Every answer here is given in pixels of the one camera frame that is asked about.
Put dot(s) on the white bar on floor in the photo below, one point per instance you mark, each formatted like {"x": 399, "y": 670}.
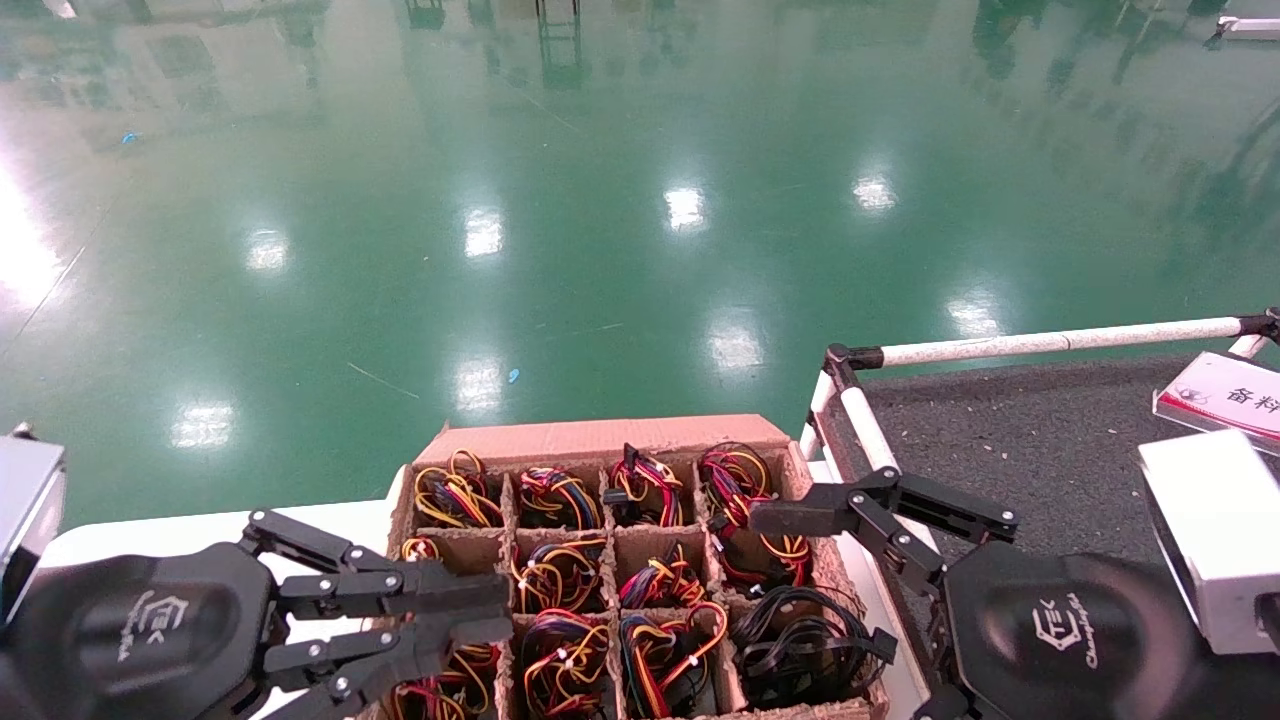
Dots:
{"x": 1250, "y": 27}

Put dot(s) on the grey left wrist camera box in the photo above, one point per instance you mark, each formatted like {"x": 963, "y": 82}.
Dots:
{"x": 25, "y": 510}

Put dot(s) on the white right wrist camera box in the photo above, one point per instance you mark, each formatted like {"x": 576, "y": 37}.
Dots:
{"x": 1215, "y": 540}

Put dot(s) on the white sign card red print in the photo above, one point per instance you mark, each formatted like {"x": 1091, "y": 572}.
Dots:
{"x": 1225, "y": 400}

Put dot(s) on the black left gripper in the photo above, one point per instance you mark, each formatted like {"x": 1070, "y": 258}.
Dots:
{"x": 150, "y": 630}

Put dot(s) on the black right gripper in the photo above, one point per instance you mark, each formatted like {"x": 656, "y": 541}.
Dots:
{"x": 1070, "y": 640}

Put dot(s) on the brown cardboard divider box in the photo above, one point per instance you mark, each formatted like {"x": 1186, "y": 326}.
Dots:
{"x": 600, "y": 437}

